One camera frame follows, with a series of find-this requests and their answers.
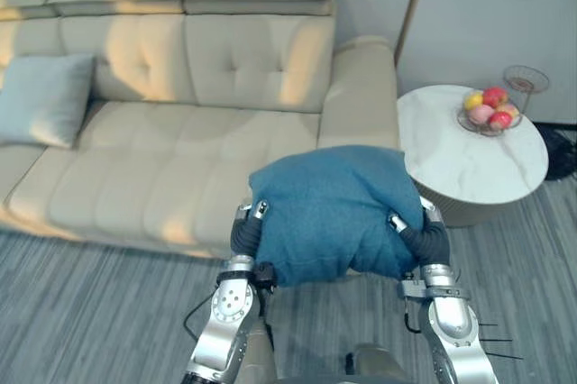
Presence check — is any beige leather sofa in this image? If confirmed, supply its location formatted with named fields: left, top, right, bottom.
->
left=0, top=0, right=400, bottom=260

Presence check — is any light blue cushion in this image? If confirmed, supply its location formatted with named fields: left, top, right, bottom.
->
left=0, top=52, right=96, bottom=149

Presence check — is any pink peach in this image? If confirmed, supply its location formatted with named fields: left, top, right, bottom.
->
left=468, top=104, right=495, bottom=126

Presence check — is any empty wire basket stand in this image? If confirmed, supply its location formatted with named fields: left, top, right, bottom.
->
left=501, top=64, right=551, bottom=114

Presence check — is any black bag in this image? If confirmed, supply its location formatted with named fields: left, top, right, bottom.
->
left=533, top=122, right=577, bottom=181

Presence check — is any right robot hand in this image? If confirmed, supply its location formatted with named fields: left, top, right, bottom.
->
left=387, top=196, right=451, bottom=265

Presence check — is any round white marble side table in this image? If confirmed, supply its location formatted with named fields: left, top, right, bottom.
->
left=396, top=83, right=550, bottom=228

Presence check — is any red apple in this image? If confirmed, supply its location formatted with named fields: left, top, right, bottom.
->
left=489, top=111, right=514, bottom=131
left=481, top=87, right=509, bottom=107

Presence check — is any dark blue cushion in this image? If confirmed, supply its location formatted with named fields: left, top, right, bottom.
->
left=248, top=143, right=425, bottom=288

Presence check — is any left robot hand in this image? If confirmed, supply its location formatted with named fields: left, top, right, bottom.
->
left=230, top=197, right=270, bottom=261

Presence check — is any wire fruit bowl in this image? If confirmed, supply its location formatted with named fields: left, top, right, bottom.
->
left=456, top=93, right=524, bottom=136

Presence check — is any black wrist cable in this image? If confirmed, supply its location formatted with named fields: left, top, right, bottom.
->
left=403, top=297, right=423, bottom=334
left=182, top=291, right=220, bottom=343

